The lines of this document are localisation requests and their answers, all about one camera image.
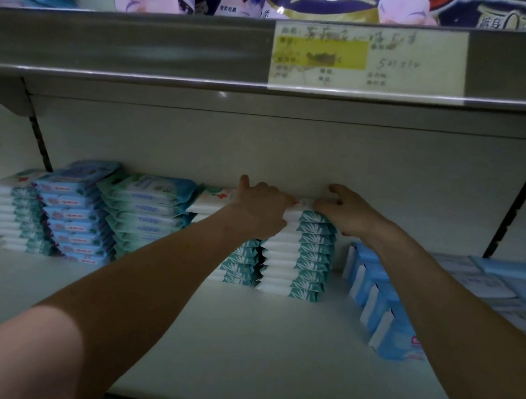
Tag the person's right hand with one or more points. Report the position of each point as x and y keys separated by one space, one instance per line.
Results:
x=356 y=212

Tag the person's left hand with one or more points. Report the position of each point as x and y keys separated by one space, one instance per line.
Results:
x=260 y=211

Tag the stack of white green packets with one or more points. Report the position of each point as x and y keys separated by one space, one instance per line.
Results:
x=237 y=260
x=298 y=267
x=20 y=217

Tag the metal store shelving unit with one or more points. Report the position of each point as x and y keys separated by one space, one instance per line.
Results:
x=418 y=167

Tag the stack of blue green packets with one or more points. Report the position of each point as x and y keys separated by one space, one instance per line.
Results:
x=148 y=208

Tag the stack of blue red packets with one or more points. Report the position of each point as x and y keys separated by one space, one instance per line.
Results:
x=77 y=214

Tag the person's left forearm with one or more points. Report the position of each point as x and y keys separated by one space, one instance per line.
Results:
x=79 y=318

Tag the person's right forearm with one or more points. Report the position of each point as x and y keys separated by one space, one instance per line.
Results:
x=466 y=324

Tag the row of blue white boxes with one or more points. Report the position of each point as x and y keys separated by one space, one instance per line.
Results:
x=461 y=286

